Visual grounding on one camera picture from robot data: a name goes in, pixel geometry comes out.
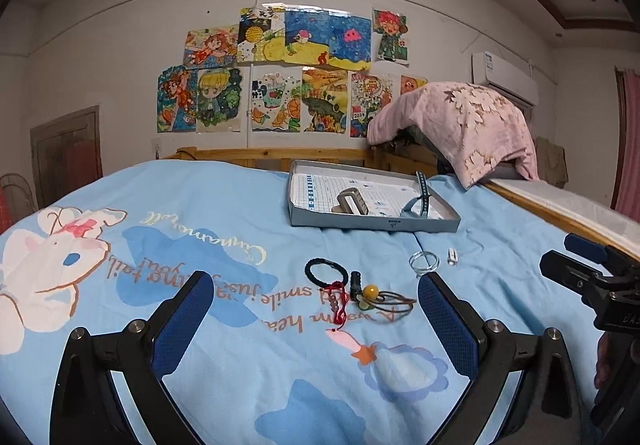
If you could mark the white air conditioner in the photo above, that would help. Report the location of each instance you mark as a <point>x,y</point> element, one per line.
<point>505,72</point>

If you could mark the black hair clip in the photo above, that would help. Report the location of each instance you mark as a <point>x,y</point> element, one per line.
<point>356,280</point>

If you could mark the beige hair claw clip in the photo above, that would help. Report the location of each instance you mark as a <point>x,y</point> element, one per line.
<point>352,202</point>

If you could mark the pink flowered blanket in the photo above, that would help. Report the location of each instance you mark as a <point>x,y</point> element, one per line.
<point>450,125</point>

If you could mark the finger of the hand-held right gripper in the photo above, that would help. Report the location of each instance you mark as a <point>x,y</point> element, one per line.
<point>587,247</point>
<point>570,270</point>

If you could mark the olive hanging cloth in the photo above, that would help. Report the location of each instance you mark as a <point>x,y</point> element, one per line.
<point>550,160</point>

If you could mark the grey cardboard box tray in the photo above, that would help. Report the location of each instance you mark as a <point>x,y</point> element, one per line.
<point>350,222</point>

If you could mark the printed blue bed sheet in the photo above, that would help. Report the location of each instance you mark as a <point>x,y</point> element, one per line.
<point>250,205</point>

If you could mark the silver alligator hair clip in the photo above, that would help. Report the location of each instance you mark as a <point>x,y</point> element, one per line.
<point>452,257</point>

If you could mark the pink curtain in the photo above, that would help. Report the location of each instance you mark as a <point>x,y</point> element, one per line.
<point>630,140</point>

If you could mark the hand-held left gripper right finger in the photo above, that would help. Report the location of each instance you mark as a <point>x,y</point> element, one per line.
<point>445,320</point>

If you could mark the white mattress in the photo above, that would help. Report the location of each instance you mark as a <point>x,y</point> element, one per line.
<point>550,202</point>

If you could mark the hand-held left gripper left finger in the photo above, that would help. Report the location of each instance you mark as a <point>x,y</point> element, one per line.
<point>185,320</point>

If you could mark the teal ribbon band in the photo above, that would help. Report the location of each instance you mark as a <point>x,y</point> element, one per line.
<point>424,190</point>

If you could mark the person's right hand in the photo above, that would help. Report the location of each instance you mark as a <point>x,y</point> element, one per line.
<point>601,360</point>

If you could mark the white wall hook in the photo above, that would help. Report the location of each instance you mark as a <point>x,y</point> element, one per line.
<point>157,147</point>

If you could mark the group of children's wall drawings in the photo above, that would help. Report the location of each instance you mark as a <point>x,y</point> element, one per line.
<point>320,40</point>

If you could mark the red checkered cloth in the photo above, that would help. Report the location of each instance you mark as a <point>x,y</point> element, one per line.
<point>5,210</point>

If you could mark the brown wooden door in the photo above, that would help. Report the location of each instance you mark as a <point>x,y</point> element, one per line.
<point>65,150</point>

